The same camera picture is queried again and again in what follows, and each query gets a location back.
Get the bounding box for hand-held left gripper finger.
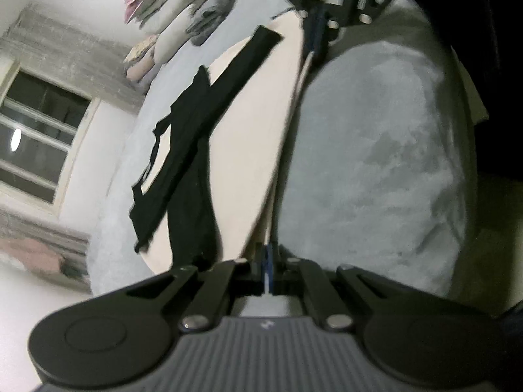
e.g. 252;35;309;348
127;244;268;331
268;244;409;331

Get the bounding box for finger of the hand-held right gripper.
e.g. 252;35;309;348
278;0;328;56
327;0;403;45

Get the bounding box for beige sweatshirt with black sleeves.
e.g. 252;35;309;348
130;6;328;317

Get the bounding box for grey folded garment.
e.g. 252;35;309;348
186;0;238;46

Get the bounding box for grey bed blanket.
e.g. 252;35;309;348
86;0;479;307

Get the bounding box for grey folded quilts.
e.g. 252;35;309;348
139;0;250;64

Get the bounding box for pink folded blanket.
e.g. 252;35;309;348
126;51;156;83

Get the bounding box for grey hanging garment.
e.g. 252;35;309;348
61;253;89;281

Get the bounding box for grey star-patterned curtain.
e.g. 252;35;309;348
0;4;148;115
0;206;91;254

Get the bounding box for pink hanging garment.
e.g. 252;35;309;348
0;237;64;275

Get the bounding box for window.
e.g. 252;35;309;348
0;59;101;213

